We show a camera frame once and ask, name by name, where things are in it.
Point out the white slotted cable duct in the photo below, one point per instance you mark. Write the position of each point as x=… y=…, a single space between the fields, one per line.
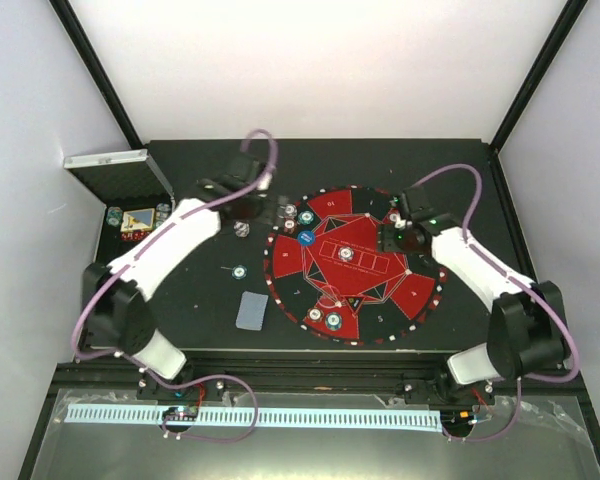
x=262 y=417

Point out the green chips in case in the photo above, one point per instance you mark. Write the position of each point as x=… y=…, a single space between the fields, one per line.
x=114 y=216

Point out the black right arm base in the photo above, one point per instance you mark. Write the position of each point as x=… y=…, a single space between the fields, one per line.
x=430 y=386

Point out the blue small blind button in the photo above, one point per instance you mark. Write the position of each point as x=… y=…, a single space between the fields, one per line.
x=306 y=238

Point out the yellow boxed card deck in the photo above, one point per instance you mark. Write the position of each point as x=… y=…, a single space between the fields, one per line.
x=140 y=220

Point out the blue playing card deck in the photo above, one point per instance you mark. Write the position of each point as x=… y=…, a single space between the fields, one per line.
x=251 y=311

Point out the red dice in case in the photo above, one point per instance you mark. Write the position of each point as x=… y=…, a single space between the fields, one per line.
x=132 y=236

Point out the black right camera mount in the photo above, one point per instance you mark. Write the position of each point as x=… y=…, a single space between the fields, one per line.
x=414 y=206

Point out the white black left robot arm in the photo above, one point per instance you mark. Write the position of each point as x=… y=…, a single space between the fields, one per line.
x=117 y=316

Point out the green blue chip stack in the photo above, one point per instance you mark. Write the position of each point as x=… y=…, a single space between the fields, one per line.
x=239 y=272

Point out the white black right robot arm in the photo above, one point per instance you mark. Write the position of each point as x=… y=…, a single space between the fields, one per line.
x=527 y=335

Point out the round red black poker mat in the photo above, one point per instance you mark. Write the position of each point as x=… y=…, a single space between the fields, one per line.
x=385 y=296

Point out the aluminium poker case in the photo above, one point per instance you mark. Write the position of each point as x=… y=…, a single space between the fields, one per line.
x=130 y=180

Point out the white blue chip stack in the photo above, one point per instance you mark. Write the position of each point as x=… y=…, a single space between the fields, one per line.
x=241 y=229

